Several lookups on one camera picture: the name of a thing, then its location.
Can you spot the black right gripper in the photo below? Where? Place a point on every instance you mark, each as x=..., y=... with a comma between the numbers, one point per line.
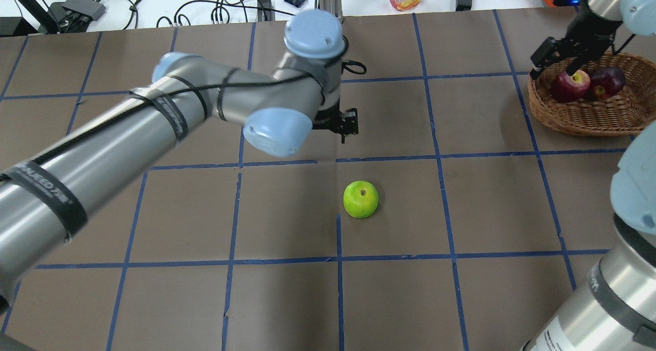
x=584, y=40

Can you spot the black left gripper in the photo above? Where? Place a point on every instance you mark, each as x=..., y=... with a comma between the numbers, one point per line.
x=329, y=119

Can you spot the red apple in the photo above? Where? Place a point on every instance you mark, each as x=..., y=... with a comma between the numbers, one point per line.
x=569, y=88

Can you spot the dark purple apple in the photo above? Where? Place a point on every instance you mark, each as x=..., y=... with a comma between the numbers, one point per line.
x=606, y=83

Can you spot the green apple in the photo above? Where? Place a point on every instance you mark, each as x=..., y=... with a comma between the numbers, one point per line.
x=360, y=199

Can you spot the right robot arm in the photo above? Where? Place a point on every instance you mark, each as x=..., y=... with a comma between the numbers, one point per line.
x=614, y=308

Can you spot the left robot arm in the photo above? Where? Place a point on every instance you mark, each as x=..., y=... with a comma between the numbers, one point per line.
x=48, y=199

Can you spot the wicker basket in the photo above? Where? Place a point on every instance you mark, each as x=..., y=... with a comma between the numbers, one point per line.
x=626, y=113

